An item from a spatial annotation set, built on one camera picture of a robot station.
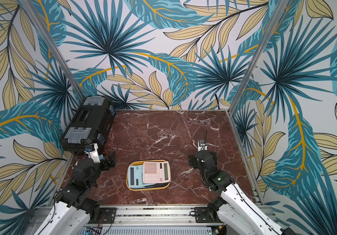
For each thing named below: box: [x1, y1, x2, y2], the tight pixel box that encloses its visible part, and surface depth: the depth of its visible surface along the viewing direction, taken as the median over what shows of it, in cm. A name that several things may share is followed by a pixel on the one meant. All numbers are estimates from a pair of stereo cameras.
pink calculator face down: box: [143, 161, 171, 184], surface depth 80 cm
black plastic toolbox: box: [60, 94, 116, 156], surface depth 91 cm
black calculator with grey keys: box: [143, 181, 171, 188], surface depth 79 cm
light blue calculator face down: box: [127, 164, 150, 188], surface depth 79 cm
